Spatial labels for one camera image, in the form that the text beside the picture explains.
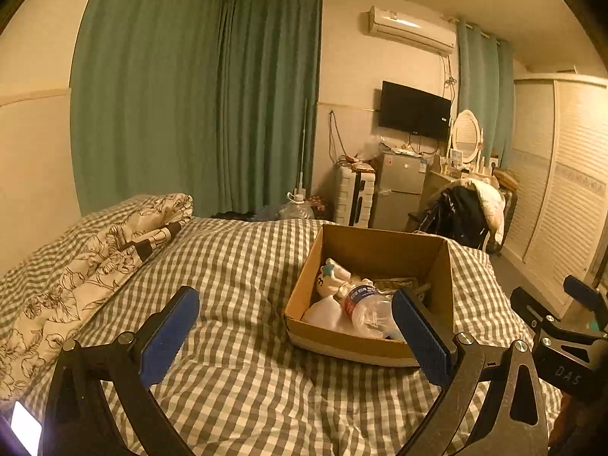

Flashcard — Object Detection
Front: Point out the brown cardboard box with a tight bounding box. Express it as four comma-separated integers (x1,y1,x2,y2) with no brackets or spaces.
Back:
284,225,454,367

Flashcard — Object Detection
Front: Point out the white oval vanity mirror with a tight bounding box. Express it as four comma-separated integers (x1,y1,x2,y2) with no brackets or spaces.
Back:
448,109,482,165

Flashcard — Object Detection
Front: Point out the dark suitcase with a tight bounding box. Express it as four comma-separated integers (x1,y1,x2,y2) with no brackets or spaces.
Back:
486,187,517,254

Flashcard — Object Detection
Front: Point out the floral patterned folded blanket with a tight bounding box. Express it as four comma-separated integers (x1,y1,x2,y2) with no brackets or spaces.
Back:
1,193,194,408

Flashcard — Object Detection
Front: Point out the small green curtain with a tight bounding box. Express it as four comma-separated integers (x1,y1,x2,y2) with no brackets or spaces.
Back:
456,21,514,166

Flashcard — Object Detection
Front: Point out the large green curtain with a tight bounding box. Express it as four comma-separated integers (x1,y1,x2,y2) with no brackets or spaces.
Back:
70,0,323,216

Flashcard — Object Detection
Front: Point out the white plush toy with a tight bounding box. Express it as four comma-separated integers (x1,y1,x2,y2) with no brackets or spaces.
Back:
315,258,353,299

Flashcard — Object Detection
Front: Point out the grey checkered bed duvet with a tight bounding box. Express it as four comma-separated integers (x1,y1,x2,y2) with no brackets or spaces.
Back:
1,196,533,455

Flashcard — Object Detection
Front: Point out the white air conditioner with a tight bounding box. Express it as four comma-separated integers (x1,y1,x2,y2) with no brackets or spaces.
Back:
368,6,456,57

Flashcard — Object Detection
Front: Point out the silver mini fridge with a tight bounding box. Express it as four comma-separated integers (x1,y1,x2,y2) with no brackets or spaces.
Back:
371,150,427,231

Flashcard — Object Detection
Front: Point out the large clear water jug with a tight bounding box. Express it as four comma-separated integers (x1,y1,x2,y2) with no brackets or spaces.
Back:
278,190,315,219

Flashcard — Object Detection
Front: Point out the silver foil blister pack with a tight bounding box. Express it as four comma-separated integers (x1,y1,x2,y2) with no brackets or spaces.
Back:
373,277,418,295

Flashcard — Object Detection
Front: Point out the white suitcase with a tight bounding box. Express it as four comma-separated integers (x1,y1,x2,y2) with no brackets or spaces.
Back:
334,163,375,228

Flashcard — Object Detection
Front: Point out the black jacket on chair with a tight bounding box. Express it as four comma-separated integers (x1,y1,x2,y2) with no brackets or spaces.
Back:
417,185,489,249

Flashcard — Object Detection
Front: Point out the clear plastic water bottle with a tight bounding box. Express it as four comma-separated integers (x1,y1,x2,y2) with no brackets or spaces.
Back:
343,284,404,342

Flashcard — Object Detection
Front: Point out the white cloth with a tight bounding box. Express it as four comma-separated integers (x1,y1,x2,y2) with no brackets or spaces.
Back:
302,296,356,336

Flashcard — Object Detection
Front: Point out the white louvered wardrobe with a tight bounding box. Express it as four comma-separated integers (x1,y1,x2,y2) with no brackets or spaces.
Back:
503,73,607,314

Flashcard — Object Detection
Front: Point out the white coat on chair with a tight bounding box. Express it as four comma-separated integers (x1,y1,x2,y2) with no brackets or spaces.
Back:
446,177,506,244

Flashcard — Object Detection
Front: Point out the black wall television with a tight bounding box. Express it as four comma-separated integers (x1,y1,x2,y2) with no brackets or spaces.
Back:
378,80,451,142

